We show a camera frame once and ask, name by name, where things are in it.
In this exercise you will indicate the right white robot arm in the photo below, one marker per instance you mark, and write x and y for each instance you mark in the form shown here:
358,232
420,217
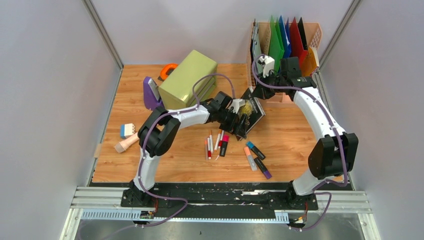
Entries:
333,155

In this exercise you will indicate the grey thin marker pen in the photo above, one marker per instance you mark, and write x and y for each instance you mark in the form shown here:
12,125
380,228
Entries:
206,150

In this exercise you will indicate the pink file organizer rack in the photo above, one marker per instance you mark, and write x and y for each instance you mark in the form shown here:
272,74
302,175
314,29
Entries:
313,35

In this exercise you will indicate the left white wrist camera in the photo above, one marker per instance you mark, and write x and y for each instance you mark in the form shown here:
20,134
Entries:
236,104

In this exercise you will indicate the purple highlighter marker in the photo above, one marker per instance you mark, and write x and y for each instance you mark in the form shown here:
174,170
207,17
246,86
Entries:
262,168

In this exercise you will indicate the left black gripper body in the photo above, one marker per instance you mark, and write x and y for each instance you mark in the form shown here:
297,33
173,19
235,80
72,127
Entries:
226,119

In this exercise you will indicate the blue plastic folder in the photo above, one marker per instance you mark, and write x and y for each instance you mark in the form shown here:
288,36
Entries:
285,36

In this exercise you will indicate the orange tipped white pen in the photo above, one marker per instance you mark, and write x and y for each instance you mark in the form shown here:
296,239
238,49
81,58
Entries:
211,143

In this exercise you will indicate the orange white marker pen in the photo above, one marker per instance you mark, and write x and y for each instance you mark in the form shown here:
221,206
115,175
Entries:
218,139

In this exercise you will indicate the red white marker pen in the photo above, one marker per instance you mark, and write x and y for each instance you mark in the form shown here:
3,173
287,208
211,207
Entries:
209,153

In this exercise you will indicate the red tipped white pen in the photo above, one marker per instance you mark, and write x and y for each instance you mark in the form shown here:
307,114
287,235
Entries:
221,137

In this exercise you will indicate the green drawer cabinet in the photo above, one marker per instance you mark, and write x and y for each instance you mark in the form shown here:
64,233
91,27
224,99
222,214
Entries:
176,91

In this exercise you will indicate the blue capped black marker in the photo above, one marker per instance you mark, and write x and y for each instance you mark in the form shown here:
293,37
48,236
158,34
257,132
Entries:
255,150

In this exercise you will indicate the red plastic folder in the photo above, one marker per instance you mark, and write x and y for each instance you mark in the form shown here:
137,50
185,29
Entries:
299,46

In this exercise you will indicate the black mounting base rail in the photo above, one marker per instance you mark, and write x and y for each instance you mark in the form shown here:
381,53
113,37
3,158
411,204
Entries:
215,203

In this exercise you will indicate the green plastic folder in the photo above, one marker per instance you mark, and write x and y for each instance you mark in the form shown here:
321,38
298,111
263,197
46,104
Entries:
276,48

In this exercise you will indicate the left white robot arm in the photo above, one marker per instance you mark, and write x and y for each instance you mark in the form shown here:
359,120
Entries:
158,133

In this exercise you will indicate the white block eraser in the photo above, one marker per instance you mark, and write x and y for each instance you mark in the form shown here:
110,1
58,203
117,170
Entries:
127,130

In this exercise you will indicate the orange tape dispenser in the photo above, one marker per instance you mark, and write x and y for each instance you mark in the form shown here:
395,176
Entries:
166,71

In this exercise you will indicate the pink capped black highlighter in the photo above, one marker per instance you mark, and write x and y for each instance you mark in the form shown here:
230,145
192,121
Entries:
224,145

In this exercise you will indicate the pink cylindrical tube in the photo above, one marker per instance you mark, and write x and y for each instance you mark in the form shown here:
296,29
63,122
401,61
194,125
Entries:
123,145

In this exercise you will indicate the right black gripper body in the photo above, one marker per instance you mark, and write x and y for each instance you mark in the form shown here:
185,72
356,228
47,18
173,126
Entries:
271,80

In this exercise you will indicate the grey clipboard with papers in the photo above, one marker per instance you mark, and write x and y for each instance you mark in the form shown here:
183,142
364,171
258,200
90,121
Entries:
255,46

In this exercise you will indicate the orange grey highlighter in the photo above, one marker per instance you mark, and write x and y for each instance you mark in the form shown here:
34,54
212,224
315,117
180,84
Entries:
250,158

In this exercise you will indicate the yellow book in rack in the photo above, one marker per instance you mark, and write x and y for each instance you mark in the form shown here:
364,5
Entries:
311,62

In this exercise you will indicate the purple stapler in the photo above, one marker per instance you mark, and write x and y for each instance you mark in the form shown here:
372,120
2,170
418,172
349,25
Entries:
151,96

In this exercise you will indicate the black paperback book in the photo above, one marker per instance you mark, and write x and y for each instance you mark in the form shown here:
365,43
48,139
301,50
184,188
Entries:
252,109

